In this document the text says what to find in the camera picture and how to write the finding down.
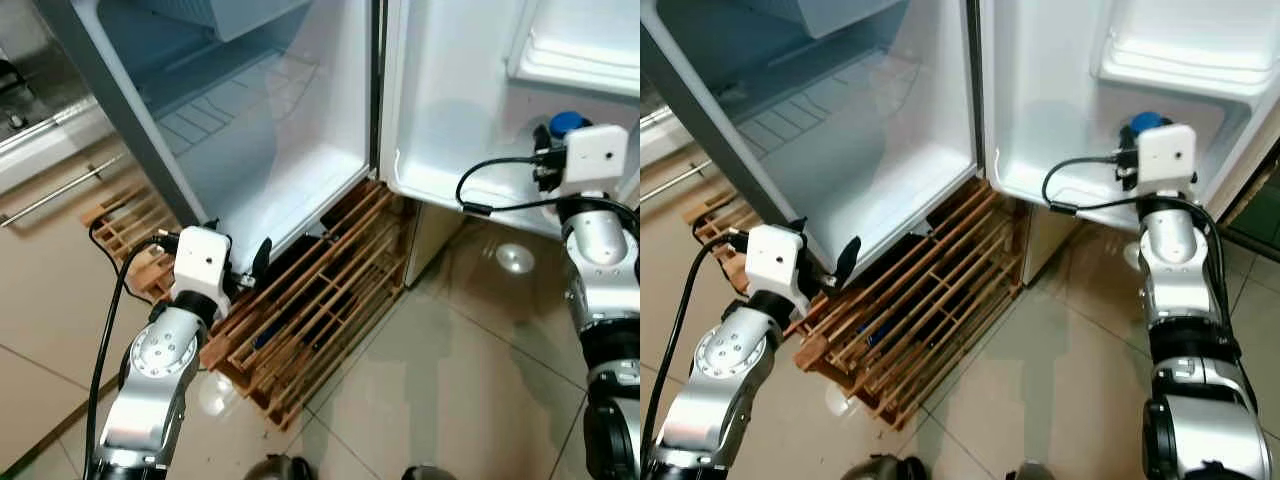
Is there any grey fridge door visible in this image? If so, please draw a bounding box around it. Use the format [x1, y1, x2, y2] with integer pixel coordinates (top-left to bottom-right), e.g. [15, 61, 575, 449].
[980, 0, 1280, 237]
[380, 0, 641, 241]

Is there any grey fridge cabinet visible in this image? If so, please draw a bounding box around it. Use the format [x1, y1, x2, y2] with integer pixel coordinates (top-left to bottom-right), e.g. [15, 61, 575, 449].
[640, 0, 987, 291]
[35, 0, 389, 277]

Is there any white fridge door shelf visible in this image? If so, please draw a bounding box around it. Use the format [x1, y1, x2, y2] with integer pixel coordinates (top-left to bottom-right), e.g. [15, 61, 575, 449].
[1098, 0, 1280, 102]
[505, 0, 641, 99]

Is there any wooden slatted pallet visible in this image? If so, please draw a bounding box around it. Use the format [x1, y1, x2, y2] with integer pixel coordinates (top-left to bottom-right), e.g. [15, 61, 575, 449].
[690, 180, 1027, 431]
[80, 180, 411, 431]

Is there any beige kitchen cabinet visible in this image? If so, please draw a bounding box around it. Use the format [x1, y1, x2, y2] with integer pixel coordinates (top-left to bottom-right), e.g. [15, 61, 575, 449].
[640, 103, 713, 241]
[0, 95, 137, 263]

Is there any dark robot left foot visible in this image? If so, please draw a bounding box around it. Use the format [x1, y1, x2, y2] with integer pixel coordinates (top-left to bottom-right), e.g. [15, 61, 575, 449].
[242, 454, 317, 480]
[840, 454, 927, 480]

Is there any grey freezer compartment flap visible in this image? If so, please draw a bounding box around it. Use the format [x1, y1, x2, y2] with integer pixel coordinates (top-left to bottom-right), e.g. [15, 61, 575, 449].
[150, 0, 313, 42]
[760, 0, 913, 40]

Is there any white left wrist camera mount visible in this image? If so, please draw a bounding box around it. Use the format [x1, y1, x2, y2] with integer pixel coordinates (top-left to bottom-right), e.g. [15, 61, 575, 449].
[744, 224, 810, 299]
[171, 225, 234, 300]

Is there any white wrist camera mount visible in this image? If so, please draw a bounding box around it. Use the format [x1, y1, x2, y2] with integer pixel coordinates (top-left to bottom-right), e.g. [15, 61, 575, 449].
[560, 124, 630, 198]
[744, 224, 810, 299]
[1137, 124, 1199, 198]
[171, 225, 234, 300]

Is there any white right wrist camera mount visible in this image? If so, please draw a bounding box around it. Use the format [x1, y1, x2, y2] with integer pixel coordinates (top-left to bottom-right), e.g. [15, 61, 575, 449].
[560, 124, 630, 198]
[1137, 124, 1199, 198]

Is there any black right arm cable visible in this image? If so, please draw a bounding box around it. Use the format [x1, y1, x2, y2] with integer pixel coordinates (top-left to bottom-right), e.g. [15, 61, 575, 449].
[1041, 154, 1142, 217]
[457, 156, 563, 217]

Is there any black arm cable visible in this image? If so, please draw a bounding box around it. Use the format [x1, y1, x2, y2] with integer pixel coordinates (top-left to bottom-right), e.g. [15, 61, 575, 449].
[1041, 154, 1142, 217]
[457, 156, 563, 217]
[640, 232, 753, 476]
[84, 230, 183, 479]

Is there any metal cabinet bar handle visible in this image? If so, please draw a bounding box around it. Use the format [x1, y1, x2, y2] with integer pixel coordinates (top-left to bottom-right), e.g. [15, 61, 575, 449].
[0, 153, 127, 230]
[640, 158, 703, 203]

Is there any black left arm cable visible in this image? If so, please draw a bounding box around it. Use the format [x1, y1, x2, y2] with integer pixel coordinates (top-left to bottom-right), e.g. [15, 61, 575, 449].
[640, 232, 753, 476]
[84, 230, 183, 479]

